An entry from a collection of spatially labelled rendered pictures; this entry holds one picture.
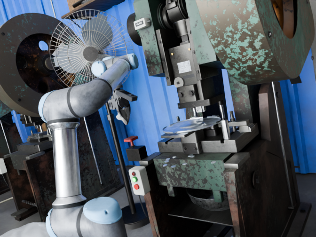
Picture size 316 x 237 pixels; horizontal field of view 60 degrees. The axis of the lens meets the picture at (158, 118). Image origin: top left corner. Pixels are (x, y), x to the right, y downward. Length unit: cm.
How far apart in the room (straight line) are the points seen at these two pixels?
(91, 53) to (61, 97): 96
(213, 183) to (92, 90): 67
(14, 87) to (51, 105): 124
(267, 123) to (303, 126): 95
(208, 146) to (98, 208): 62
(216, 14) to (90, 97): 50
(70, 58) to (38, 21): 60
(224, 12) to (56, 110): 65
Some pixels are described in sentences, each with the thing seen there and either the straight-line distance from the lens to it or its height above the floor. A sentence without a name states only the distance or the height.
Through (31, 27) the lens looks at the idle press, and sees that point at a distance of 245.
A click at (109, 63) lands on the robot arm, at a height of 115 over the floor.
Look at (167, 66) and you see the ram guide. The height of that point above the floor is 109.
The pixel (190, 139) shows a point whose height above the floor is 72.
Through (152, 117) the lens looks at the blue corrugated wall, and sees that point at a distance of 312.
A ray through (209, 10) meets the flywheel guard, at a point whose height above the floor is 122.
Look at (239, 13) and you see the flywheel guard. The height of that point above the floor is 118.
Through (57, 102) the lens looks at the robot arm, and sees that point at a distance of 103.
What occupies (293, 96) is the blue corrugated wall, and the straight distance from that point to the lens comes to 243.
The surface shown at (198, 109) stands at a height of 84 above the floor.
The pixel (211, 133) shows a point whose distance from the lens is 139.
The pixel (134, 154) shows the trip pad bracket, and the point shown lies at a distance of 148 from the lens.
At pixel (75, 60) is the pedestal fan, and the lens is 198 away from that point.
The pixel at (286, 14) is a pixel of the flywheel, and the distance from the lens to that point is 156.
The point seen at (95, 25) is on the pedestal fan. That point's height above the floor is 147.
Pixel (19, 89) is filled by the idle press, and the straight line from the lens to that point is 228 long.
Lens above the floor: 104
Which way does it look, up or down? 8 degrees down
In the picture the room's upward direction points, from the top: 12 degrees counter-clockwise
